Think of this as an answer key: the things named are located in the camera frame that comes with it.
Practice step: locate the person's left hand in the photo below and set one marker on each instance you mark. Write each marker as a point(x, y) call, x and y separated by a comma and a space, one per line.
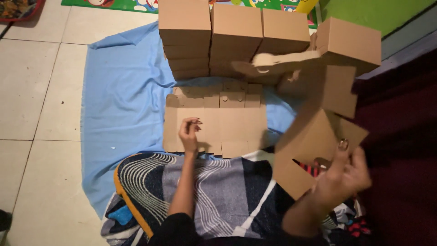
point(188, 140)

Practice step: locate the person's right hand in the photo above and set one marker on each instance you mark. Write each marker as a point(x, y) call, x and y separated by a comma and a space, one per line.
point(338, 184)

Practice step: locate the person's left fingers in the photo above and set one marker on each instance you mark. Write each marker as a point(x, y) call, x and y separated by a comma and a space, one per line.
point(195, 124)

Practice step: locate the half-folded brown cardboard box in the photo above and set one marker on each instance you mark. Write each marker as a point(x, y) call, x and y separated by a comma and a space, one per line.
point(307, 136)

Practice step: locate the pile of flat cardboard blanks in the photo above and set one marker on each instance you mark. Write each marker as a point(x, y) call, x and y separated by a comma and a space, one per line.
point(232, 126)

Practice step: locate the grey navy patterned blanket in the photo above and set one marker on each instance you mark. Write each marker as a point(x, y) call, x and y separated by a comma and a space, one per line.
point(222, 191)

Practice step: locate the light blue cloth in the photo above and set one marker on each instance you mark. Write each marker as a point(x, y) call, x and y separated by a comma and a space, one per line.
point(126, 102)

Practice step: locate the stack of finished cardboard boxes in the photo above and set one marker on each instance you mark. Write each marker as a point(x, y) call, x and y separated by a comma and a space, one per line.
point(235, 30)

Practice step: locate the colourful green play mat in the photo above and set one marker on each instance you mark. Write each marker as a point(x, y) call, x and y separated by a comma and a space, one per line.
point(119, 4)

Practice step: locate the yellow plastic object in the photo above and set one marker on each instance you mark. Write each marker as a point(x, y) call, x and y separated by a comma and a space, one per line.
point(306, 5)

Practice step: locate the red black checkered cloth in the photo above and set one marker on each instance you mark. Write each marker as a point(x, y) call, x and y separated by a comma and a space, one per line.
point(359, 228)

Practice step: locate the dark red mattress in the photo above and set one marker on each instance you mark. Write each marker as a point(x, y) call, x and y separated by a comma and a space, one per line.
point(403, 136)

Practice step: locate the dark patterned rug, red edge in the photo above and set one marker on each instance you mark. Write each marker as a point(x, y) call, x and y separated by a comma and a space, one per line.
point(17, 8)

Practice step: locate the black object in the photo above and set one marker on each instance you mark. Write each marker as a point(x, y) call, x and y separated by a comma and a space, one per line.
point(4, 220)

